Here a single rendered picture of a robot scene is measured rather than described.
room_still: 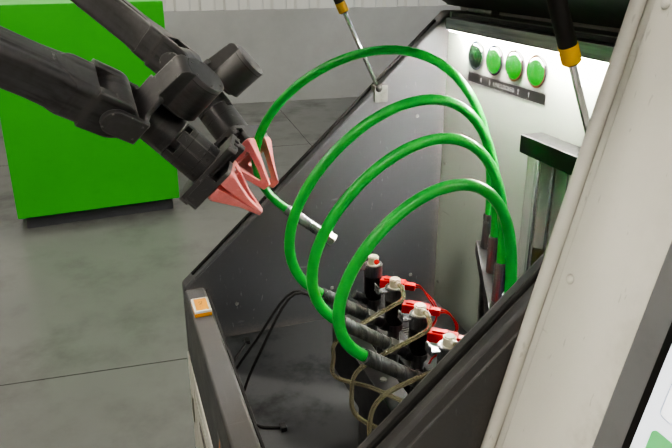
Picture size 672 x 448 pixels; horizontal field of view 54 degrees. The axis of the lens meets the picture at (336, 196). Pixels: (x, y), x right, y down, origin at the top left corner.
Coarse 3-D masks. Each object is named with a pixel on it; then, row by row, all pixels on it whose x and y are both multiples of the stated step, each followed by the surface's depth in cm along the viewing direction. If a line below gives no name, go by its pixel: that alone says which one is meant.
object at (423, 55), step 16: (368, 48) 98; (384, 48) 98; (400, 48) 98; (416, 48) 98; (320, 64) 100; (336, 64) 99; (432, 64) 98; (448, 64) 98; (304, 80) 100; (464, 80) 99; (288, 96) 101; (272, 112) 102; (480, 112) 100; (256, 176) 106; (272, 192) 107
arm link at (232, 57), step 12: (228, 48) 105; (240, 48) 106; (168, 60) 104; (216, 60) 105; (228, 60) 105; (240, 60) 104; (252, 60) 107; (216, 72) 105; (228, 72) 104; (240, 72) 104; (252, 72) 104; (228, 84) 105; (240, 84) 105
